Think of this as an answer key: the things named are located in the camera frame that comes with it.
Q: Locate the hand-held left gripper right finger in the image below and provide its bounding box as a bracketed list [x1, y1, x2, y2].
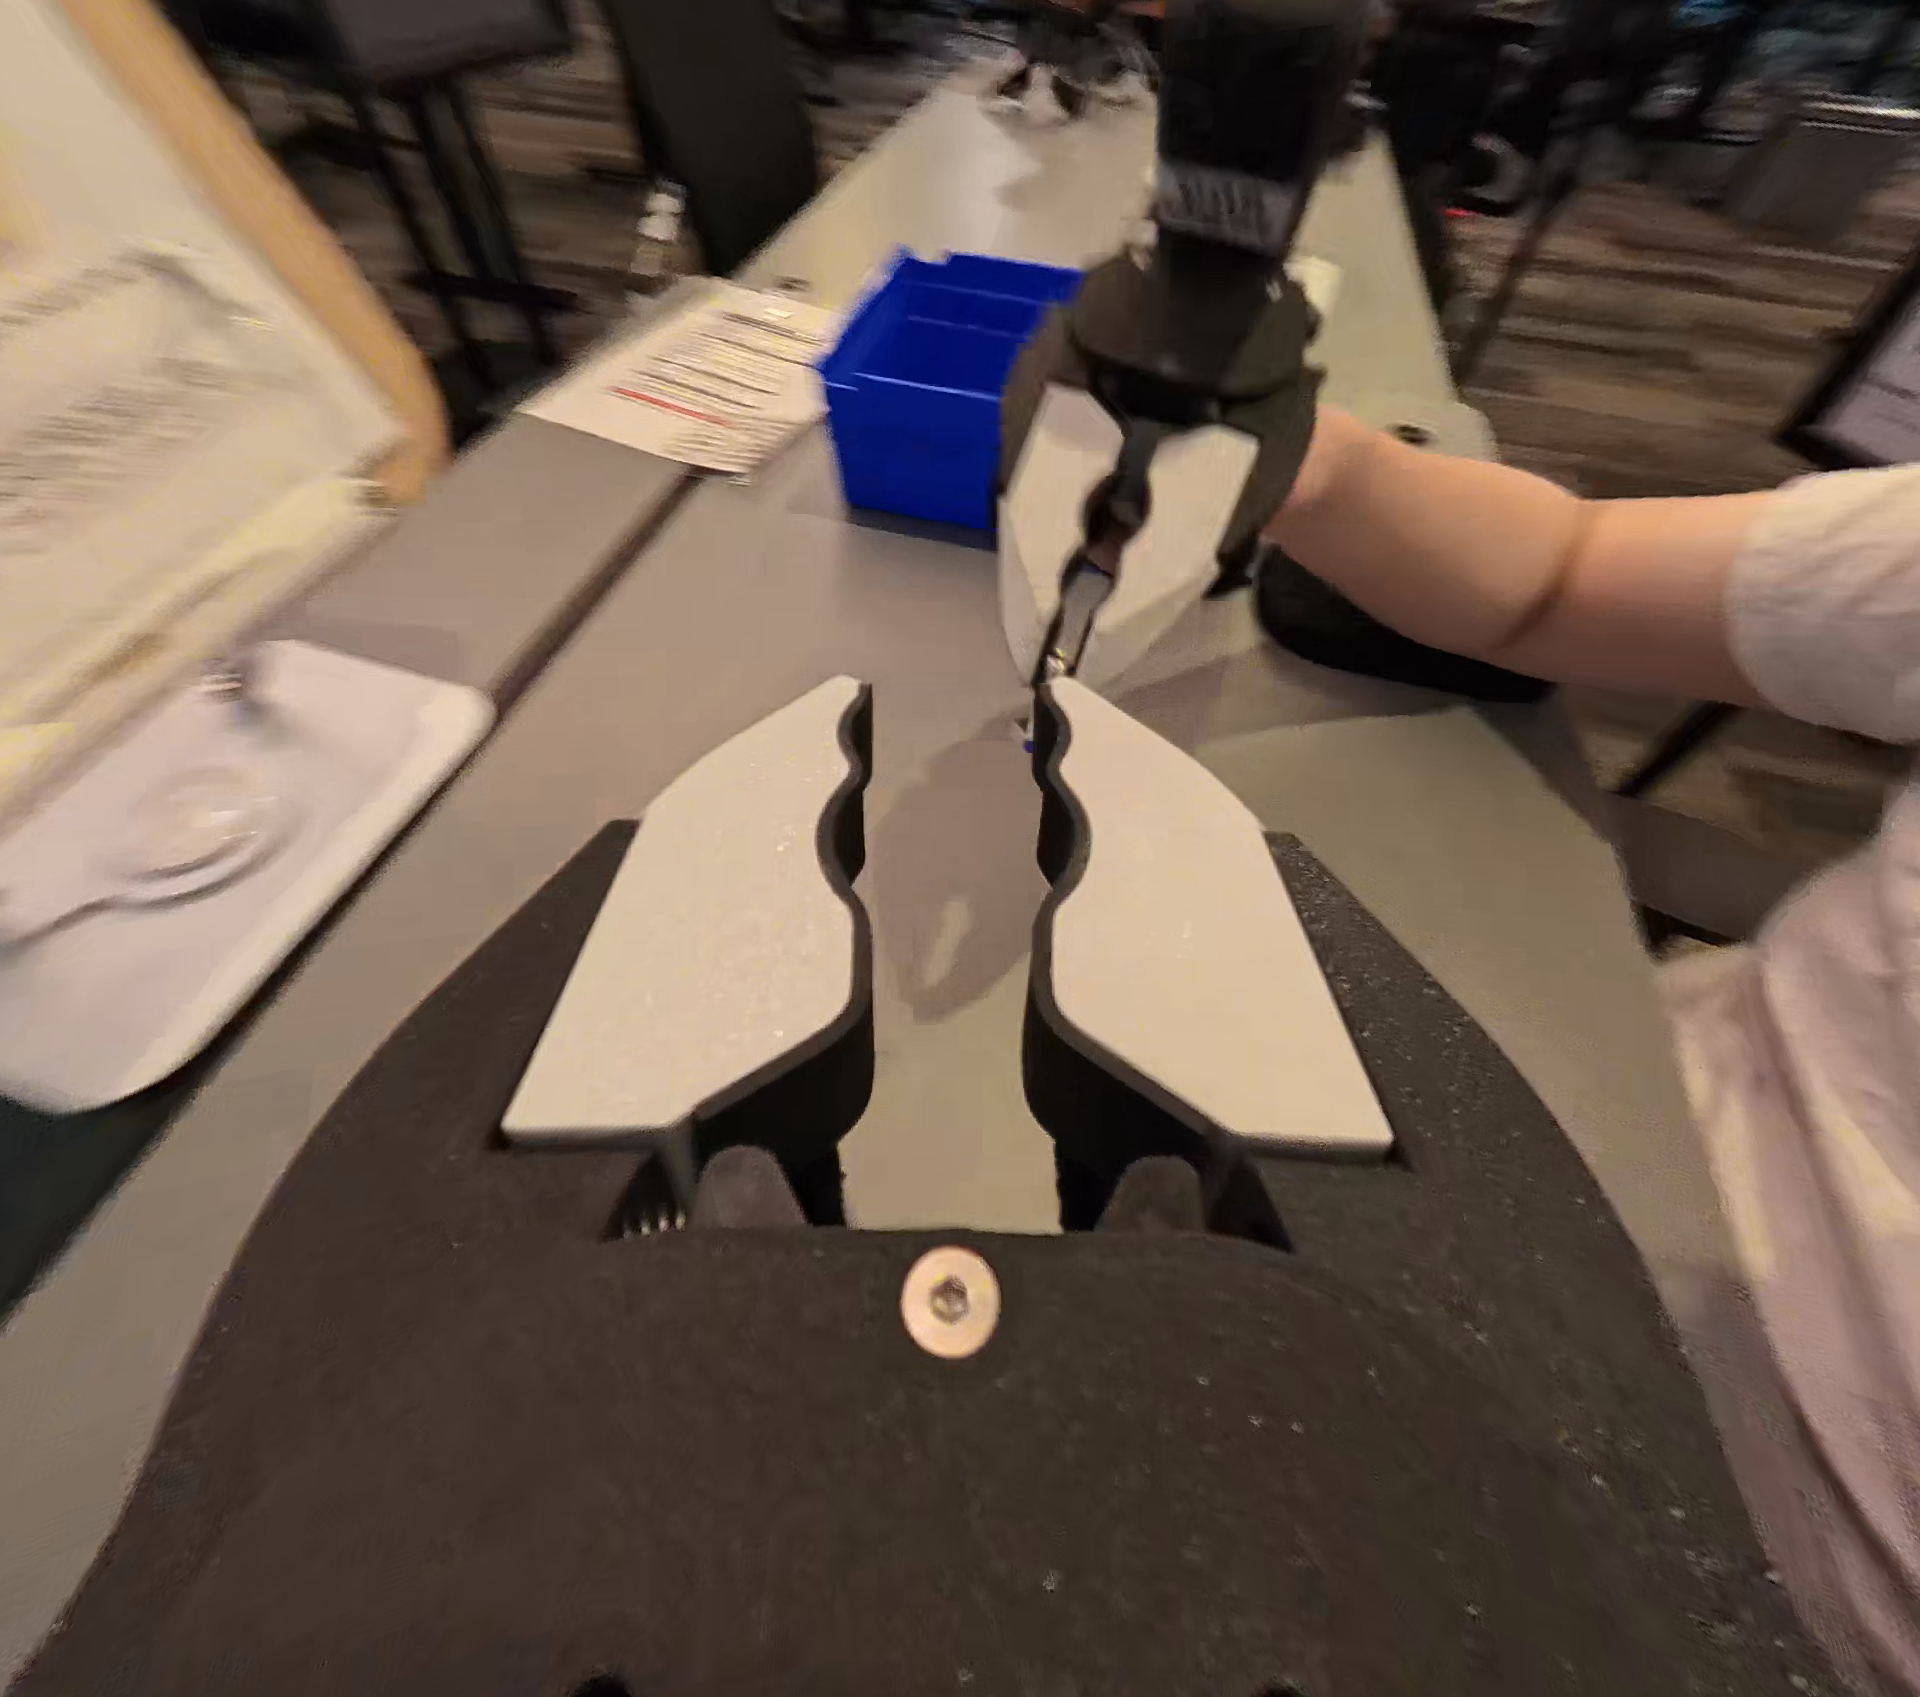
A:
[1029, 675, 1403, 1162]

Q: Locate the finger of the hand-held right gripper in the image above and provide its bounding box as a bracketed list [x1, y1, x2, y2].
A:
[999, 381, 1127, 686]
[1070, 424, 1274, 686]

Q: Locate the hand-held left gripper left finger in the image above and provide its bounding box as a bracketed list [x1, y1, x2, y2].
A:
[501, 673, 880, 1156]

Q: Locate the blue plastic bin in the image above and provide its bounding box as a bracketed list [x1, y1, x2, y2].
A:
[824, 249, 1085, 548]

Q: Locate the person's right forearm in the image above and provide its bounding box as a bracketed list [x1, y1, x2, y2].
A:
[1274, 408, 1801, 708]

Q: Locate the black wrist rest pad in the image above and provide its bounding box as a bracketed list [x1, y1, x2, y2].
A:
[1261, 548, 1554, 701]

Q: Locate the printed paper sheet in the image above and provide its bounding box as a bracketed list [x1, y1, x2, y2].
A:
[516, 276, 842, 482]

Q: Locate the white document stand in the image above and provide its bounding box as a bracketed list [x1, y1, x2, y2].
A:
[0, 640, 497, 1112]

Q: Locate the RIGHT marker sign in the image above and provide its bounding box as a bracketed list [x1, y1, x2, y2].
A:
[1771, 281, 1920, 472]

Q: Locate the printed instruction sheet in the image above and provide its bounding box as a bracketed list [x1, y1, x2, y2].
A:
[0, 0, 406, 708]

